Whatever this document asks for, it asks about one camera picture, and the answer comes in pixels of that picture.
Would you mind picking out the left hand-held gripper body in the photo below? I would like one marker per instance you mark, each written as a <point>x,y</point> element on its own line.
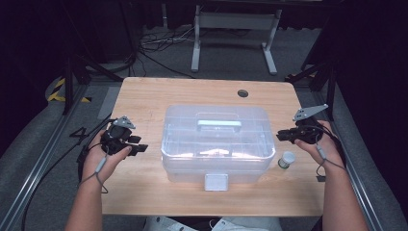
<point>117,138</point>

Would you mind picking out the person's left hand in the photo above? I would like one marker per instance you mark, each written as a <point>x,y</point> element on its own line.
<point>96,160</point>

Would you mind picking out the white metal table frame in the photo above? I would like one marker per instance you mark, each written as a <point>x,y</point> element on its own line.
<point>235,20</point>

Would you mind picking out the clear plastic storage box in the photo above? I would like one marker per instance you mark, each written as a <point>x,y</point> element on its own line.
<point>218,144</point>

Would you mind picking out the yellow black floor tape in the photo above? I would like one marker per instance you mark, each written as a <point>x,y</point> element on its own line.
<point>54,94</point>

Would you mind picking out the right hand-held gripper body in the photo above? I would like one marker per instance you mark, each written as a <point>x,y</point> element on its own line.
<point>309,131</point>

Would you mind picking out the person's right hand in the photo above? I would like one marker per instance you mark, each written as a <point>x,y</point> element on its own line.
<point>328,150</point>

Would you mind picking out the small white bottle green label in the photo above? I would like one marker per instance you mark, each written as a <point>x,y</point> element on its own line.
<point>286,159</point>

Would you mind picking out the aluminium floor rail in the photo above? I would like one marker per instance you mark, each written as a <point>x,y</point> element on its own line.
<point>359,179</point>
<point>38,166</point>

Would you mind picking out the black metal stand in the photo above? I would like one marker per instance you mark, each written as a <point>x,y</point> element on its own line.
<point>330,89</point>
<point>69,86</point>

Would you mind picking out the person's light grey trousers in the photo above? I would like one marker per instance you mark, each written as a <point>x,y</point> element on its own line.
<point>243,225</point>

